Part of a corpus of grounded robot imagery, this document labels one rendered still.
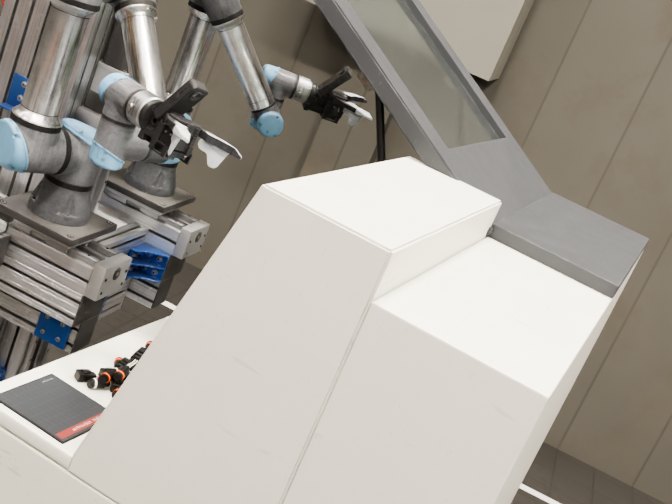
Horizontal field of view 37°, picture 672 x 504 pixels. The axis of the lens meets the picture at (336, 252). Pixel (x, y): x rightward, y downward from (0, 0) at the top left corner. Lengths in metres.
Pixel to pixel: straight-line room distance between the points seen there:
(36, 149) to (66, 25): 0.29
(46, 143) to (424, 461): 1.27
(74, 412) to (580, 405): 3.64
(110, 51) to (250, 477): 1.41
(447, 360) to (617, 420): 3.81
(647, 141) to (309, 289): 3.56
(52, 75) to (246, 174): 3.01
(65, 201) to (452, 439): 1.33
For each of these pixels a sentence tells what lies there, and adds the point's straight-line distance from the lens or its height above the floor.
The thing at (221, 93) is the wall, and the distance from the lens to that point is 5.28.
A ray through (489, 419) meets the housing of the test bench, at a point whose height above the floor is 1.40.
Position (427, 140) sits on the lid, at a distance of 2.09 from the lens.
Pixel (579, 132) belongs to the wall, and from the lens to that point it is 4.90.
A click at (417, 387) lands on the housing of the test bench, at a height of 1.39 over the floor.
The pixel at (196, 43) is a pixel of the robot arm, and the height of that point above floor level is 1.46.
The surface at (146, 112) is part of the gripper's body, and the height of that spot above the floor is 1.45.
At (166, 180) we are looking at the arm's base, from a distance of 2.94.
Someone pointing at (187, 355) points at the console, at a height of 1.25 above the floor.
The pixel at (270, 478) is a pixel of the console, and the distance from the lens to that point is 1.58.
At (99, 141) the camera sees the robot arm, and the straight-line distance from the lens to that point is 2.18.
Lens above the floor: 1.93
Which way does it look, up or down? 17 degrees down
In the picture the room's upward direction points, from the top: 23 degrees clockwise
